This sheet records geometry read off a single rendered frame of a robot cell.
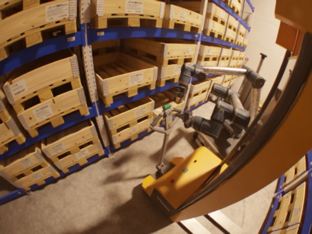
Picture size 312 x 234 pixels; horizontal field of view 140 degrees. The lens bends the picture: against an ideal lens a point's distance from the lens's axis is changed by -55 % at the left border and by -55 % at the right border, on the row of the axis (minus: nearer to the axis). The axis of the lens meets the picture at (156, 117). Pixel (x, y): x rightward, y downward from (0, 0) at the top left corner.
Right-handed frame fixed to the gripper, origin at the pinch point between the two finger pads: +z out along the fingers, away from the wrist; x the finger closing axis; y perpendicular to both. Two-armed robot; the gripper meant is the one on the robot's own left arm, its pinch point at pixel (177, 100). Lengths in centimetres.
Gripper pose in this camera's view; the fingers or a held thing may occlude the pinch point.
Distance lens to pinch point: 128.9
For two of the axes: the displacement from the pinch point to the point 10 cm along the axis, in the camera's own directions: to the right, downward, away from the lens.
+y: -7.1, -1.1, -6.9
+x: 6.3, 3.2, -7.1
